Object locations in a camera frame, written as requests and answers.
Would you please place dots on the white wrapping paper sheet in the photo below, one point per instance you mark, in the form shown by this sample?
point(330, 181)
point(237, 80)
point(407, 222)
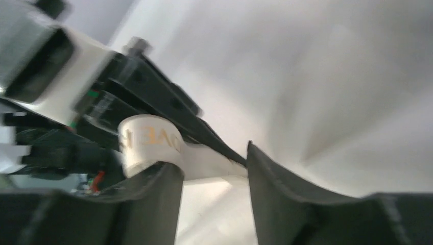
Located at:
point(339, 92)

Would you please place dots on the cream ribbon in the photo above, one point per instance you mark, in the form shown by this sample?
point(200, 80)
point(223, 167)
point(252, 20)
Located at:
point(145, 140)

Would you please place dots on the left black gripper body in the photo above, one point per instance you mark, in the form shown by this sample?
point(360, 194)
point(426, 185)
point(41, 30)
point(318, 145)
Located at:
point(86, 145)

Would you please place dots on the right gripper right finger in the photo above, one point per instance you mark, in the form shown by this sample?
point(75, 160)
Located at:
point(290, 210)

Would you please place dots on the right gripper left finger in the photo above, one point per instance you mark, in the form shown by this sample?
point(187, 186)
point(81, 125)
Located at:
point(143, 209)

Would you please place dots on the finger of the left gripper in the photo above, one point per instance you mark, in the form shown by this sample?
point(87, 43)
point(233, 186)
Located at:
point(173, 103)

